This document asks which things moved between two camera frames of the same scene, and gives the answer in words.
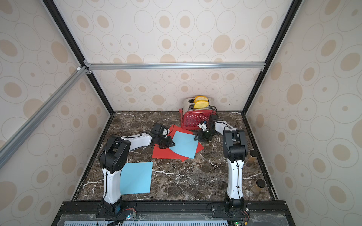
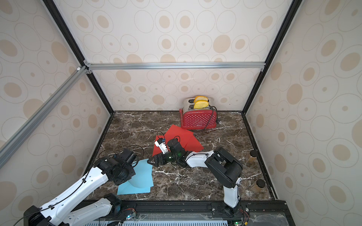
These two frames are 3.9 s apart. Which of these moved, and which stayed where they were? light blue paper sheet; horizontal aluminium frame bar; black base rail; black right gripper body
Moved: black right gripper body
Stayed: light blue paper sheet; horizontal aluminium frame bar; black base rail
